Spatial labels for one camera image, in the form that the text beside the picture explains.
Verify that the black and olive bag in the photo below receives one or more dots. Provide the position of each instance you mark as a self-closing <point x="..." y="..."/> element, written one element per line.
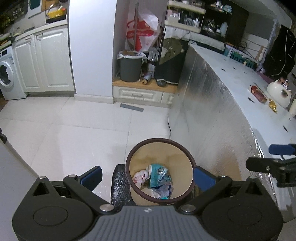
<point x="170" y="62"/>

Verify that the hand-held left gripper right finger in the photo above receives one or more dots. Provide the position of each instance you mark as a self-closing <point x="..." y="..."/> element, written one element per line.
<point x="203" y="179"/>

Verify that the black panel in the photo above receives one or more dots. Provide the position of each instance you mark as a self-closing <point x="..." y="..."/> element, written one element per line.
<point x="281" y="51"/>

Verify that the foil-covered counter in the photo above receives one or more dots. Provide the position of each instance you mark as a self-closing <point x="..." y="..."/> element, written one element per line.
<point x="219" y="97"/>

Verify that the yellow basin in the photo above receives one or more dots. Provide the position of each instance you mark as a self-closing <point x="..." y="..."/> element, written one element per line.
<point x="56" y="15"/>

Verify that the white cat-shaped teapot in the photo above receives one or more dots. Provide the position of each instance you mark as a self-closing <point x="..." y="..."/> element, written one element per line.
<point x="278" y="92"/>

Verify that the white kitchen cabinet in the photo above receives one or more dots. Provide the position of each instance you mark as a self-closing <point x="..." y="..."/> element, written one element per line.
<point x="46" y="60"/>

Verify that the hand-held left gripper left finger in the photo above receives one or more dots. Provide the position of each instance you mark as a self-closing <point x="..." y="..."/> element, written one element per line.
<point x="92" y="178"/>

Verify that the white drawer cabinet wooden top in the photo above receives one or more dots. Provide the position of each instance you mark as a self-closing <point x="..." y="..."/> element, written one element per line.
<point x="138" y="95"/>

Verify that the red and white plastic bag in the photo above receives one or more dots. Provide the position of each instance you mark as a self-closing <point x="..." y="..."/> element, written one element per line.
<point x="144" y="30"/>

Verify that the translucent plastic bag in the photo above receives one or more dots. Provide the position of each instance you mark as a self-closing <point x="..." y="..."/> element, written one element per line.
<point x="165" y="191"/>

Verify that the blue printed box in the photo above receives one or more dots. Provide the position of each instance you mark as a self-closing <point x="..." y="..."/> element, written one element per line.
<point x="240" y="58"/>

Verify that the tan trash bin brown rim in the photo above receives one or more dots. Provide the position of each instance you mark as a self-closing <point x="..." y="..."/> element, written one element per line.
<point x="180" y="160"/>

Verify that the grey floor strip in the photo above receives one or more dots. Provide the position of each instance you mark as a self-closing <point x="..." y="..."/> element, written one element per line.
<point x="131" y="107"/>

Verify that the red snack packet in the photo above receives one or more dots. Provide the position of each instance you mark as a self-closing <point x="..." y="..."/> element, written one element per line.
<point x="258" y="93"/>

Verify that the cream storage rack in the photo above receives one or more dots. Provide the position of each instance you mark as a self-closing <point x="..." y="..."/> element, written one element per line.
<point x="182" y="19"/>

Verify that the teal snack packet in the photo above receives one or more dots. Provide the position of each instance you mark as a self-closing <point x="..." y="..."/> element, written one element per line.
<point x="159" y="176"/>

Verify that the dark shelf with glassware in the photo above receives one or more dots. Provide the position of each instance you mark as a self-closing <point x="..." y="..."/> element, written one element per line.
<point x="224" y="20"/>

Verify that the gold wrapper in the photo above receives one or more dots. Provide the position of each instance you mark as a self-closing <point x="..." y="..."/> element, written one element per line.
<point x="272" y="106"/>

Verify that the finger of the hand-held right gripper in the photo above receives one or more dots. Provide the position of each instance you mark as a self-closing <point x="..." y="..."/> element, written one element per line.
<point x="259" y="164"/>
<point x="279" y="149"/>

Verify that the white pink crumpled wrapper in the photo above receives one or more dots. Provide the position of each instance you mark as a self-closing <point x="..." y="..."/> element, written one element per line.
<point x="140" y="178"/>

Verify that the black crinkled bag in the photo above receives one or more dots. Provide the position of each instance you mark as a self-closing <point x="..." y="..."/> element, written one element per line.
<point x="119" y="185"/>

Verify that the white washing machine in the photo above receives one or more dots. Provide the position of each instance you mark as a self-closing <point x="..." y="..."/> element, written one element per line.
<point x="9" y="74"/>

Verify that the grey bucket white liner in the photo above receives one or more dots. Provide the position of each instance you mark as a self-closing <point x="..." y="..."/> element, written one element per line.
<point x="130" y="68"/>

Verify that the clear plastic bottle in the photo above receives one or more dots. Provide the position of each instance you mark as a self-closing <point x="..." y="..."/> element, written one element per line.
<point x="152" y="61"/>

